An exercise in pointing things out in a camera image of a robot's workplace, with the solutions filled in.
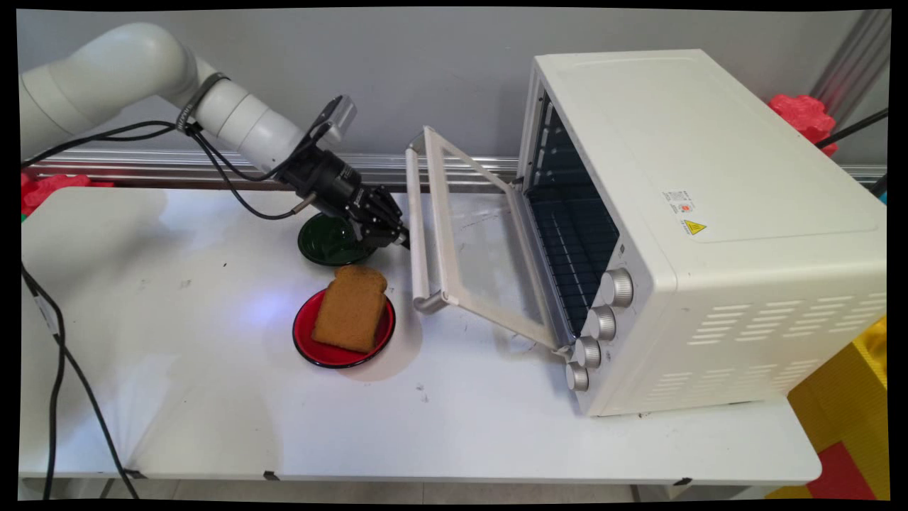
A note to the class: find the slice of brown toast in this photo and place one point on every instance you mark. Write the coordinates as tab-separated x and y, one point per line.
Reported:
351	309

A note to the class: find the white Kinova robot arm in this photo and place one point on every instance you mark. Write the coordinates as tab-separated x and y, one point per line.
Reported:
106	78

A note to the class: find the aluminium rail along wall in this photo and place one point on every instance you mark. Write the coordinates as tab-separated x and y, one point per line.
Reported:
142	165

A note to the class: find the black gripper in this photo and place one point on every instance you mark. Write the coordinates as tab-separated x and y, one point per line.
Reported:
330	181

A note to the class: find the yellow warning sticker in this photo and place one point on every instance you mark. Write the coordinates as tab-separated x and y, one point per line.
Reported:
694	228

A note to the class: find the white label with red mark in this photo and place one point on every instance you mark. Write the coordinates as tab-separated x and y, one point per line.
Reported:
679	201

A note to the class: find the aluminium upright post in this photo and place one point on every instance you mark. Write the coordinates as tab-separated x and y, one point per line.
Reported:
851	64

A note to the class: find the white glass toaster oven door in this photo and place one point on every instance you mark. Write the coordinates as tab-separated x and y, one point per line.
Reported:
489	255

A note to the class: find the red plate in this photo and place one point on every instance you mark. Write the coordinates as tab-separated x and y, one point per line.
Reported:
312	341

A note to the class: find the yellow foam block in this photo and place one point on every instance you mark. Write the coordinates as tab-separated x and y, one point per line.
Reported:
844	397

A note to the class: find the silver oven knob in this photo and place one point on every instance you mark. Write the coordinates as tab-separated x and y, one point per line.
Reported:
577	377
587	352
618	287
602	323

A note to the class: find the white toaster oven body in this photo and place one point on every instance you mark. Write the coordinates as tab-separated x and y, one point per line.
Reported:
709	213

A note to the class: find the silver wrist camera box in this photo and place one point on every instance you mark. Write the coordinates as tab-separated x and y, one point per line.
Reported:
339	117

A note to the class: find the dark green plate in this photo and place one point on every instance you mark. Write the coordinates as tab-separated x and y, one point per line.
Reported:
323	241

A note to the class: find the red plastic gear-shaped object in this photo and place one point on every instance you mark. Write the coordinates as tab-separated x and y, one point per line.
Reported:
53	188
805	117

